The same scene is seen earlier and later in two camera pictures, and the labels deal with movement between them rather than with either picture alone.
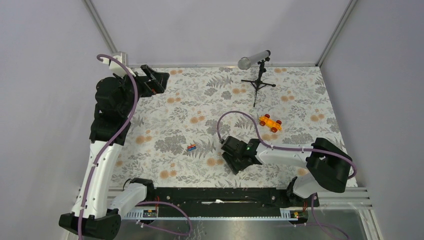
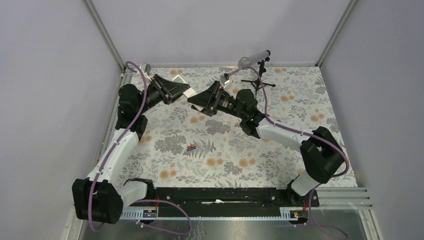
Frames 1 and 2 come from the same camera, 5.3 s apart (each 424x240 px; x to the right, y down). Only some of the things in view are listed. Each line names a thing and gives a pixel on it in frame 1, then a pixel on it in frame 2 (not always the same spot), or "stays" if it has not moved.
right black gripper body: (234, 162) → (220, 102)
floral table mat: (174, 137) stays
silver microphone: (244, 63) stays
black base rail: (225, 201) stays
